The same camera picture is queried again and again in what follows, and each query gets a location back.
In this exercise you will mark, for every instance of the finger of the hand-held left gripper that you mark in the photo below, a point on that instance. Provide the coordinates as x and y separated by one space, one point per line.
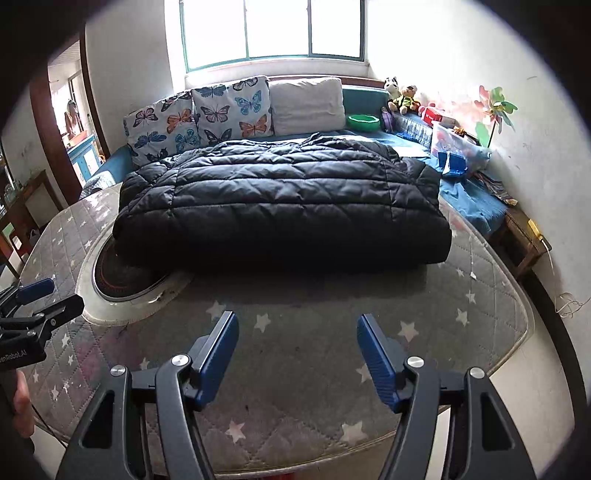
34 288
64 309

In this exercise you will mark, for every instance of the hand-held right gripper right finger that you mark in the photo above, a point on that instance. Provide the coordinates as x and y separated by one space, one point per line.
378 360

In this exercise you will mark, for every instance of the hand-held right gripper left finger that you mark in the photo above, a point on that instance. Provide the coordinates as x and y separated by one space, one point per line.
217 355

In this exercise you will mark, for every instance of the black puffer jacket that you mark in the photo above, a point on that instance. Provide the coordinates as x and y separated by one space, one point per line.
277 203

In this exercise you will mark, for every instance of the person's left hand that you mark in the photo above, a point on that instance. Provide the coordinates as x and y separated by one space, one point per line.
23 406

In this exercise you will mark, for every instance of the round table hotplate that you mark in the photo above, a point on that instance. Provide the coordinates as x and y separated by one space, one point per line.
115 277

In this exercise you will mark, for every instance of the brown wooden desk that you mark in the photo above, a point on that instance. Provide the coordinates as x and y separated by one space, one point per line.
37 180

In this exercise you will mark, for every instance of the black white patterned cushion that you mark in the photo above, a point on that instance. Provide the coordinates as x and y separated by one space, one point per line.
94 184

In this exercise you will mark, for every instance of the light blue cabinet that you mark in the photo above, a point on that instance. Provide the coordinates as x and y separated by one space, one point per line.
85 157

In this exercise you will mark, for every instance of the wooden bench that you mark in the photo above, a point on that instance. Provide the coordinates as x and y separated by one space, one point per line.
521 230

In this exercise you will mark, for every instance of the butterfly print pillow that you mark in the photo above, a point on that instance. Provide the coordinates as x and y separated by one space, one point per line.
231 108
157 124

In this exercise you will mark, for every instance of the blue plastic stand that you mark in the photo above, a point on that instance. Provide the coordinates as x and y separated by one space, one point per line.
455 166

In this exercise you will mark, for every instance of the clear plastic toy bag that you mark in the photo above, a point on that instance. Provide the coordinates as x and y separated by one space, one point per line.
461 143

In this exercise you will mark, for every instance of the blue patterned box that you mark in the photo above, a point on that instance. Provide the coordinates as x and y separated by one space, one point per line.
415 127

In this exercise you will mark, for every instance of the green bowl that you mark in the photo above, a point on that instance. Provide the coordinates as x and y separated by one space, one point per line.
362 123

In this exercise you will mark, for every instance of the purple toy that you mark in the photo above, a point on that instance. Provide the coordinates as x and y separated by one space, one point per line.
387 119

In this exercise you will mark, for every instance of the red box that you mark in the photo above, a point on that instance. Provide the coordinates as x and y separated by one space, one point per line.
433 116

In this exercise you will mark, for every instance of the blue sofa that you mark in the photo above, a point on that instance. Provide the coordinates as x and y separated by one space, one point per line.
362 99

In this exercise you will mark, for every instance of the brown plush toy yellow vest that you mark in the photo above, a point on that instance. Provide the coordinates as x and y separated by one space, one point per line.
408 99

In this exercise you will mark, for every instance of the white pillow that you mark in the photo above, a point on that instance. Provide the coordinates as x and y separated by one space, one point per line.
304 104

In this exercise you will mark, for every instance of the colourful pinwheel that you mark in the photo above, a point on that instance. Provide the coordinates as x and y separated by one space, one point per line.
496 108

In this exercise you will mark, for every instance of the green framed window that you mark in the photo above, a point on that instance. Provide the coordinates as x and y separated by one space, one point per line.
277 27

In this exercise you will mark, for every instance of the brown wooden door frame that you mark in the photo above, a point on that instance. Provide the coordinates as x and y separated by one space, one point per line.
51 134

